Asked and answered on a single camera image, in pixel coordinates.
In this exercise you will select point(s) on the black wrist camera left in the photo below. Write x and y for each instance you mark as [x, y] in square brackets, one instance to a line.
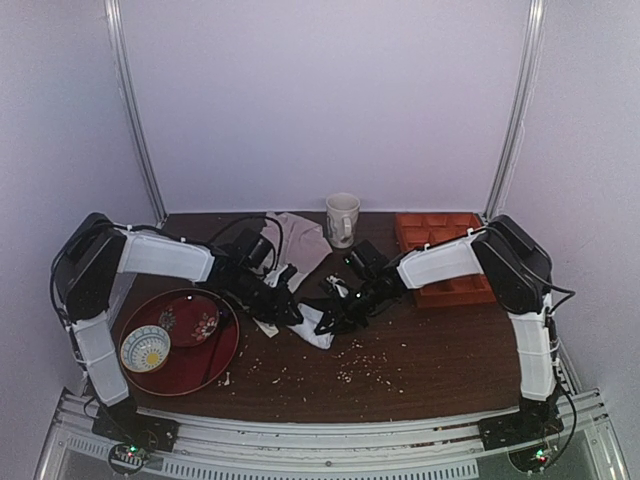
[250, 248]

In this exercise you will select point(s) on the left aluminium frame post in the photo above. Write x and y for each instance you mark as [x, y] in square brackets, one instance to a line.
[115, 26]

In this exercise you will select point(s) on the orange compartment tray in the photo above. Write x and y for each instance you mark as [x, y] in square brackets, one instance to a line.
[417, 229]

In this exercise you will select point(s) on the aluminium frame post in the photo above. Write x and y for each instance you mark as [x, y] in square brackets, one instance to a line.
[115, 26]
[523, 94]

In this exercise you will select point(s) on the red floral bowl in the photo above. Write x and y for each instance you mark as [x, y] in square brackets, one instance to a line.
[189, 320]

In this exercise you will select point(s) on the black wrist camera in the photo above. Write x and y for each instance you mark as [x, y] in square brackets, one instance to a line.
[365, 260]
[250, 248]

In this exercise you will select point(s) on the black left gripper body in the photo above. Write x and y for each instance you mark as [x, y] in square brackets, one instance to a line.
[279, 306]

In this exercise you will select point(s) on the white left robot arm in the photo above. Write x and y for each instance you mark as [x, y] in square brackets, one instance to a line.
[83, 272]

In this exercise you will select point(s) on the olive green underwear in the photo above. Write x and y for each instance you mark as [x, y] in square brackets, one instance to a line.
[265, 325]

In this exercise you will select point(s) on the white ceramic mug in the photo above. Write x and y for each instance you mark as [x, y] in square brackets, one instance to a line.
[342, 213]

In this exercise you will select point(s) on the round red tray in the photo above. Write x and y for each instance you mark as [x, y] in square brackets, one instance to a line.
[191, 369]

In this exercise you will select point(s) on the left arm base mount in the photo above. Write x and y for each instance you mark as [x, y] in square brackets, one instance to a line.
[123, 423]

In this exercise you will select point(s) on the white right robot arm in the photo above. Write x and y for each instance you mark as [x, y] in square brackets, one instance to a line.
[518, 271]

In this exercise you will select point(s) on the aluminium front rail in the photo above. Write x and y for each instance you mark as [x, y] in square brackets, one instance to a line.
[438, 448]

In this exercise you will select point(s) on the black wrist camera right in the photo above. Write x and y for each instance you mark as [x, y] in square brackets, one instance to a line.
[365, 260]

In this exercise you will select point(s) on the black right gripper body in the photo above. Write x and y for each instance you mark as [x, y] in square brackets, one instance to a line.
[345, 311]

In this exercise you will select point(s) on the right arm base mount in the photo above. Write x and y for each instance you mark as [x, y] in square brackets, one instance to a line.
[532, 421]

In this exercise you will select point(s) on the right aluminium frame post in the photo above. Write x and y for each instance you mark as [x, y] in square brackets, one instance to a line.
[523, 94]

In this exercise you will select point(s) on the pink white underwear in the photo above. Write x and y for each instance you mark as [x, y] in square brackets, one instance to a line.
[299, 241]

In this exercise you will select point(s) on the blue white patterned bowl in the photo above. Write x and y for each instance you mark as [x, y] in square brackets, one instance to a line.
[145, 349]

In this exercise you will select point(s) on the white black boxer briefs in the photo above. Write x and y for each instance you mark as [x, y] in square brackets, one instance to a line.
[315, 325]

